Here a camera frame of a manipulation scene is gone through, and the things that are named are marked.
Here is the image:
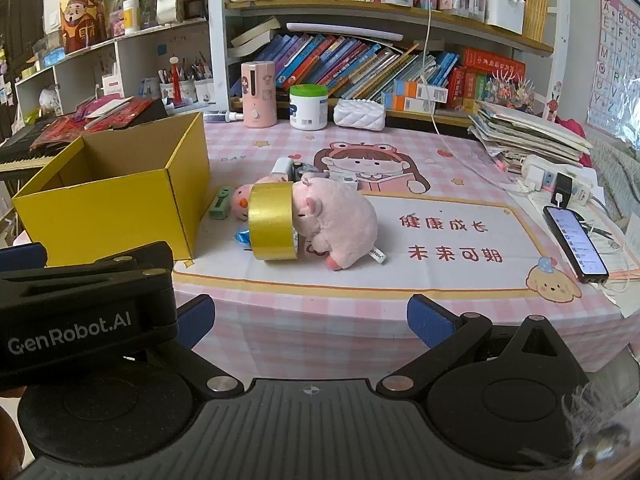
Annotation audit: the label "white bottle with yellow label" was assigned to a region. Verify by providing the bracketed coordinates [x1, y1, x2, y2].
[122, 0, 142, 36]

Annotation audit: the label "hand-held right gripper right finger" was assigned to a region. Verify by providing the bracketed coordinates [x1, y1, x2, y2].
[376, 294, 568, 403]

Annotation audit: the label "white cable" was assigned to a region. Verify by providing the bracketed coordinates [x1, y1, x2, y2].
[422, 0, 523, 193]

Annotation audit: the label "red bag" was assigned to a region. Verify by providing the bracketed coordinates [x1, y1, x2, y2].
[555, 117, 588, 142]

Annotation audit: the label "grey fuzzy cloth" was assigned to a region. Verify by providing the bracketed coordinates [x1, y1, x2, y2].
[560, 385, 632, 467]

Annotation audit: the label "red boxed book set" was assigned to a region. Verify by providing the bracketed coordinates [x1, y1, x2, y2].
[447, 49, 527, 111]

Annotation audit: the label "printed figure gift bag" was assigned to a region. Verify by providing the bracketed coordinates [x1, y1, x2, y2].
[60, 0, 108, 56]

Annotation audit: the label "colourful paper ornament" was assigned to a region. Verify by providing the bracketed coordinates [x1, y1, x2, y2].
[487, 67, 538, 106]

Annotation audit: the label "orange and blue boxes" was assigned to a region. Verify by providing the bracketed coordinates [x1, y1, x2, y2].
[382, 80, 449, 113]

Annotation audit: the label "alphabet wall poster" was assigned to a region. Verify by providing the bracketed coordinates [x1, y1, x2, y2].
[590, 0, 640, 141]

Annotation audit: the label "green eraser block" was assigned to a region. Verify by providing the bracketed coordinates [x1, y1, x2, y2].
[209, 186, 236, 221]

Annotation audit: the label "pink humidifier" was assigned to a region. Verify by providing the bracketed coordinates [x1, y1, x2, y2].
[241, 61, 277, 128]

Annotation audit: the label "pink printed table mat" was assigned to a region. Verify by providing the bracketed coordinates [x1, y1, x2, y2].
[12, 112, 633, 391]

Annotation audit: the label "red tassel ornament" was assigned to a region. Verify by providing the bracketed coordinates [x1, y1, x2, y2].
[167, 57, 181, 106]

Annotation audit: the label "white quilted pouch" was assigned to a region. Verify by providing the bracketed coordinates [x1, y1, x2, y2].
[332, 100, 387, 131]

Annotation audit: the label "black charger plug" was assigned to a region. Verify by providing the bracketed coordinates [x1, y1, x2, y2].
[550, 172, 576, 208]

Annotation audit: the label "white power strip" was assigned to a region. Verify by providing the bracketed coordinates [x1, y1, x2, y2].
[520, 155, 598, 206]

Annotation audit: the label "white side shelf unit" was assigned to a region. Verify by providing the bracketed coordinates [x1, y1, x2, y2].
[15, 17, 213, 116]

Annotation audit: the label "white pen organizer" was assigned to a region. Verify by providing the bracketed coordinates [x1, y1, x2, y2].
[437, 0, 526, 36]

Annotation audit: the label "gold tape roll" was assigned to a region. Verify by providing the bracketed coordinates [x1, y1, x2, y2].
[248, 181, 301, 262]

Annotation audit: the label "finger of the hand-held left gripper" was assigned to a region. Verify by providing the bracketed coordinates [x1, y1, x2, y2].
[0, 243, 47, 269]
[0, 241, 174, 289]

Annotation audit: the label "row of colourful books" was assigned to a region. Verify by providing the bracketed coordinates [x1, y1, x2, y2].
[255, 35, 461, 101]

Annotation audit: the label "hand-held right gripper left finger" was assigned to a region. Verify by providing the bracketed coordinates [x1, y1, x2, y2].
[172, 294, 246, 402]

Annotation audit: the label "row of yellow books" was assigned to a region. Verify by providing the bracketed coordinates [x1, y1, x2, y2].
[517, 0, 551, 43]

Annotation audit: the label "loose paper sheets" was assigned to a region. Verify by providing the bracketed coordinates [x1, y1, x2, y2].
[575, 200, 640, 316]

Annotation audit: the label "black smartphone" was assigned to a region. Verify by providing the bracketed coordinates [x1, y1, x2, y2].
[542, 205, 610, 282]

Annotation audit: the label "flat stacked books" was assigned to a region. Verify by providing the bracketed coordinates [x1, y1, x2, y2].
[227, 17, 283, 58]

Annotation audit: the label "small white box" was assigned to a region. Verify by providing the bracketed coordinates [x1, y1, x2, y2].
[325, 170, 358, 191]

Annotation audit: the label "black keyboard piano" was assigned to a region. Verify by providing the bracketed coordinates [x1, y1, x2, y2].
[0, 125, 61, 181]

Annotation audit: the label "white slim board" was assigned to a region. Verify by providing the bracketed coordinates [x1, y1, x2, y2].
[286, 22, 403, 41]

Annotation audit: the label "white jar with green lid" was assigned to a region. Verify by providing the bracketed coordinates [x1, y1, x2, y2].
[289, 85, 330, 132]

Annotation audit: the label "stack of books and papers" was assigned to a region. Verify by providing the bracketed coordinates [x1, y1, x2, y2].
[467, 100, 593, 166]

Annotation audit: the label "pile of red packets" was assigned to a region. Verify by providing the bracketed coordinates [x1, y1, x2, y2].
[30, 97, 166, 153]

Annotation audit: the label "yellow cardboard box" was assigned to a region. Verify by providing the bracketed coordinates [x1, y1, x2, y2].
[11, 111, 212, 268]

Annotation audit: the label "pink pig plush toy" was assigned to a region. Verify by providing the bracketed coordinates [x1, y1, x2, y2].
[232, 175, 386, 272]

